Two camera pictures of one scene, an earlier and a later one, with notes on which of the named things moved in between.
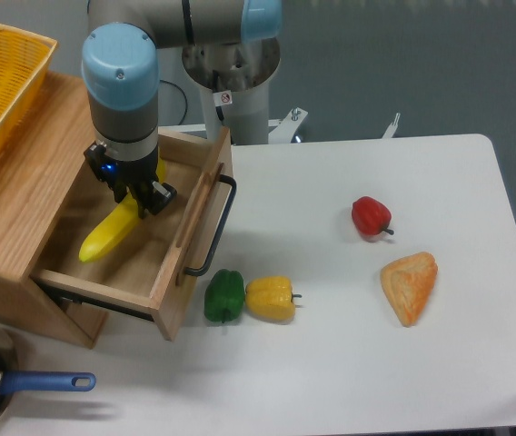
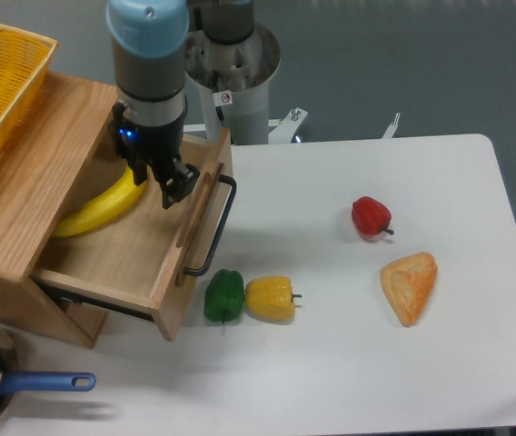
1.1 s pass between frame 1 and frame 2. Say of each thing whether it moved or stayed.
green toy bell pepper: stayed
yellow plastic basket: stayed
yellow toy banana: moved
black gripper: moved
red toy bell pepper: stayed
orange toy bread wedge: stayed
